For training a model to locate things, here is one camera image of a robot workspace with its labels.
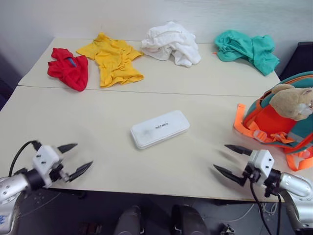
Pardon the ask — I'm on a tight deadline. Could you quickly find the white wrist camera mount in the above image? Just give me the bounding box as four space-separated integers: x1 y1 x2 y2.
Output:
32 144 65 189
245 149 275 185

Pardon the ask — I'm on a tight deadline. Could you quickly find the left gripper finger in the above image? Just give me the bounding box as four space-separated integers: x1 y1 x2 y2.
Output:
67 160 94 182
57 142 79 153

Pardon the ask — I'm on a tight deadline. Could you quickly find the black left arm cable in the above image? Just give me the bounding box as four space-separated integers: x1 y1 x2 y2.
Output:
8 140 42 177

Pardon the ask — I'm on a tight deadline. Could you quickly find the yellow crumpled garment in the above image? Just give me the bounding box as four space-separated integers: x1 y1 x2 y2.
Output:
76 32 145 88

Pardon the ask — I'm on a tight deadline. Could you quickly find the white rectangular case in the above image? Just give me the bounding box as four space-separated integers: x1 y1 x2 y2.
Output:
130 110 191 150

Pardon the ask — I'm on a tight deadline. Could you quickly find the teal and orange backpack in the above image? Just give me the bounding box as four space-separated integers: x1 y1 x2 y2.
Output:
233 70 313 172

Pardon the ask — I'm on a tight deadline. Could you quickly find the white floor cable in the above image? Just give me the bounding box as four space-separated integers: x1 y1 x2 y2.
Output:
220 202 278 224

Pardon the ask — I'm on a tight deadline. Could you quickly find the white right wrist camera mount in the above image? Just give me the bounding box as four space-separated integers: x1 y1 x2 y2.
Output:
245 149 275 185

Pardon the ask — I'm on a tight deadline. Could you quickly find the white crumpled garment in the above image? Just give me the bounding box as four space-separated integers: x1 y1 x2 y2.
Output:
140 21 202 68

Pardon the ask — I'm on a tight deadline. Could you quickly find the red crumpled garment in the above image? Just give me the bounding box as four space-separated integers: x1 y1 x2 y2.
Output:
47 47 89 93

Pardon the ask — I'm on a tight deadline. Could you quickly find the black chair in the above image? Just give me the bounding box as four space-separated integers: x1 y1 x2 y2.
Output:
278 41 313 79

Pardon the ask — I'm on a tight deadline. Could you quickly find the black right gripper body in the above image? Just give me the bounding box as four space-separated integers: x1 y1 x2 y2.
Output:
241 164 262 187

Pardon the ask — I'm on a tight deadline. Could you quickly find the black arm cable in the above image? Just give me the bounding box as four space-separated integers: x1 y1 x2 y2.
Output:
8 140 42 177
248 175 282 235

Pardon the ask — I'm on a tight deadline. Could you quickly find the black rounded shape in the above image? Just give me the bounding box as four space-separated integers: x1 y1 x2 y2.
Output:
171 204 209 235

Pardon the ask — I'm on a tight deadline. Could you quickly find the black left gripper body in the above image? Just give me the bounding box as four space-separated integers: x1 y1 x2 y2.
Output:
49 162 71 183

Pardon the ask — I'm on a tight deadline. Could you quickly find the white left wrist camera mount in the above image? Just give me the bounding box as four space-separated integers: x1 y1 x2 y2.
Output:
32 144 65 189

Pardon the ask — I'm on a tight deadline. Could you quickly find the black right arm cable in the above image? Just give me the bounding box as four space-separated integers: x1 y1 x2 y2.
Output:
248 175 282 235

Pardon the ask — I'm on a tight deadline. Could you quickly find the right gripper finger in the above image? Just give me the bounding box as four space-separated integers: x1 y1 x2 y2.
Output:
224 144 253 156
213 164 246 187

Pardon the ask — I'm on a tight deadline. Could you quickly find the brown plush toy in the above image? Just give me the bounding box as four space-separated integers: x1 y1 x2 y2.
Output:
268 84 313 121

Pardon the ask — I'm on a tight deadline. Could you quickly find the teal crumpled garment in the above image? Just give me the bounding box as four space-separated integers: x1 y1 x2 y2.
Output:
211 29 280 76

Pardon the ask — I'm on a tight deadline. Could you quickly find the dark grey rounded shape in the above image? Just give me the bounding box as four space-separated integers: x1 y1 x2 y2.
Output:
113 205 143 235

